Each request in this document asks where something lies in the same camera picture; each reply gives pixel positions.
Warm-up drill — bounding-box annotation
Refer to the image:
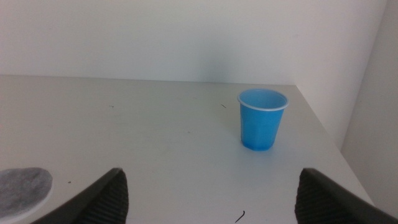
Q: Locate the blue plastic cup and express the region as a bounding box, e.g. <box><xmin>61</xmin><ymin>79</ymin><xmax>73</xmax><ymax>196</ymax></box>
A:
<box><xmin>237</xmin><ymin>88</ymin><xmax>290</xmax><ymax>152</ymax></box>

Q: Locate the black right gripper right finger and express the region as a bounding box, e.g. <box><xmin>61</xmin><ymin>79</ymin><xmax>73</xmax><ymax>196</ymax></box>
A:
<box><xmin>294</xmin><ymin>167</ymin><xmax>398</xmax><ymax>224</ymax></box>

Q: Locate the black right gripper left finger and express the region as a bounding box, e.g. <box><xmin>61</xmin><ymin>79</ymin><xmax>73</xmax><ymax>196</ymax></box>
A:
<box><xmin>30</xmin><ymin>167</ymin><xmax>129</xmax><ymax>224</ymax></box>

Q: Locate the round grey felt cup mat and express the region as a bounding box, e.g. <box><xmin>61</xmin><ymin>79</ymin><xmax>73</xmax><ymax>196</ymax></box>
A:
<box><xmin>0</xmin><ymin>167</ymin><xmax>53</xmax><ymax>224</ymax></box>

